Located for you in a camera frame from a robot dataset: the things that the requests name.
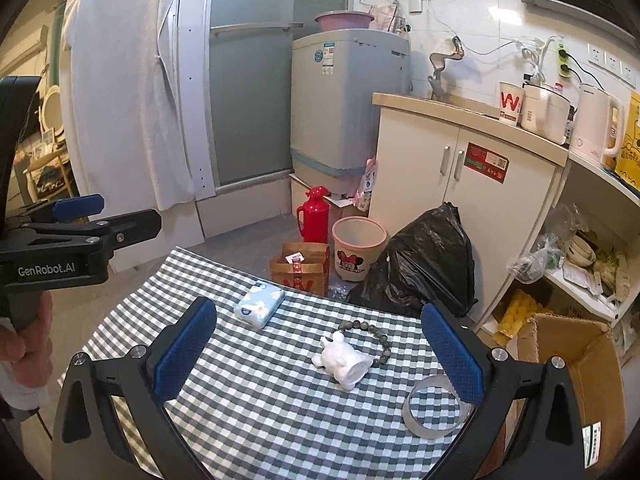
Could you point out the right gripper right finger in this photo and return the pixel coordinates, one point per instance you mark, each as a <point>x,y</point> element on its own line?
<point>547,440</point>

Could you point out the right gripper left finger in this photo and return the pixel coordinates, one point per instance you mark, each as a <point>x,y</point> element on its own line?
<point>88,439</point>

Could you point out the white tape roll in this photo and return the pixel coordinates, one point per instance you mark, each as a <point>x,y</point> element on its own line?
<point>433,409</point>

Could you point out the light blue tissue packet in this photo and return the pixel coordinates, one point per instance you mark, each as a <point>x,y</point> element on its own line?
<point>259,304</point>

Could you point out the white plush toy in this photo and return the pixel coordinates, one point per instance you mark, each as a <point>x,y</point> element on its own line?
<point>342,361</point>

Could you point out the person's left hand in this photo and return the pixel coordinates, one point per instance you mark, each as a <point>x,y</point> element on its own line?
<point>29,350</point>

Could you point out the cardboard box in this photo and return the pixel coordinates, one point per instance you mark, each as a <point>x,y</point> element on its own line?
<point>588,349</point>

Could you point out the yellow egg tray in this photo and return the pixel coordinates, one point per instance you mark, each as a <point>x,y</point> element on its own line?
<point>520,309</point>

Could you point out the checkered tablecloth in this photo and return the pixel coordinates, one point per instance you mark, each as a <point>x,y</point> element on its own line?
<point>254,406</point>

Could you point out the clear plastic bag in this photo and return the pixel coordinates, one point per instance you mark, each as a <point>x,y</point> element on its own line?
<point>551,245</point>

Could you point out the white hanging towel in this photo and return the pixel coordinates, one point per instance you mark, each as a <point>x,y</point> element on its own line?
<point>128,137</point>

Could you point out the open shelf unit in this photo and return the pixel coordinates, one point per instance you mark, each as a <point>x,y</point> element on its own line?
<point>609,212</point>

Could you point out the stacked ceramic bowls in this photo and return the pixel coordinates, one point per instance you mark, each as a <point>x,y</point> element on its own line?
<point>580,253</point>

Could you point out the black garbage bag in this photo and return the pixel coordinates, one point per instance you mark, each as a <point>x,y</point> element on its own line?
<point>430,260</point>

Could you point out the brown paper bag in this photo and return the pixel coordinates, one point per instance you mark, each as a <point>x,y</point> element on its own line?
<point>302,266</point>

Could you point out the red thermos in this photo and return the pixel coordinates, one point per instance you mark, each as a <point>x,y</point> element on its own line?
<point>313,216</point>

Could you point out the pink minnie waste bin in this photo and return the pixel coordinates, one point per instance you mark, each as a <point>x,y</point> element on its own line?
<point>358,241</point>

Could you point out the yellow paper bag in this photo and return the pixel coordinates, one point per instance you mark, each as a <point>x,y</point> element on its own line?
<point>628,163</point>

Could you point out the pink bottle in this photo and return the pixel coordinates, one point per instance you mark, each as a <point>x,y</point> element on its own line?
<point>362,197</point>

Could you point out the cream two-door cabinet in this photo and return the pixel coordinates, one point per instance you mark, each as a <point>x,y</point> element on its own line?
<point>502,179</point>

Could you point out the white electric kettle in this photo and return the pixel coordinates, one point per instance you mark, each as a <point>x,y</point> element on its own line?
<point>598,130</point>

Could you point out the washing machine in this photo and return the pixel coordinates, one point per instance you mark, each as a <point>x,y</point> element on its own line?
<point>334,125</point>

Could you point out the white red paper cup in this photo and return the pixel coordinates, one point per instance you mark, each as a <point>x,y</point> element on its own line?
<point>511,97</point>

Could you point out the pink basin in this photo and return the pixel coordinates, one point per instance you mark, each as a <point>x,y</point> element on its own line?
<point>343,19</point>

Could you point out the green power strip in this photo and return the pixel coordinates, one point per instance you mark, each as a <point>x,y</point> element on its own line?
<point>563,62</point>

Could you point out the silver faucet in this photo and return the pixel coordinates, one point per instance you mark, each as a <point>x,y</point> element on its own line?
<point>449,49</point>

